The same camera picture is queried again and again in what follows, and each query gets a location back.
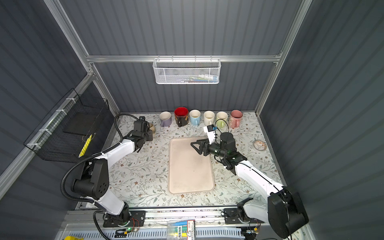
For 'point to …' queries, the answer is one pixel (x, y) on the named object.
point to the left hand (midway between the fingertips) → (148, 132)
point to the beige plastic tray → (189, 172)
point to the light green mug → (221, 119)
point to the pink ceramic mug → (235, 118)
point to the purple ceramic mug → (165, 117)
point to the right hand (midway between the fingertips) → (196, 143)
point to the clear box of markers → (181, 230)
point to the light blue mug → (194, 116)
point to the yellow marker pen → (86, 146)
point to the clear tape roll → (260, 145)
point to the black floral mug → (181, 116)
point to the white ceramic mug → (209, 117)
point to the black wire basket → (63, 134)
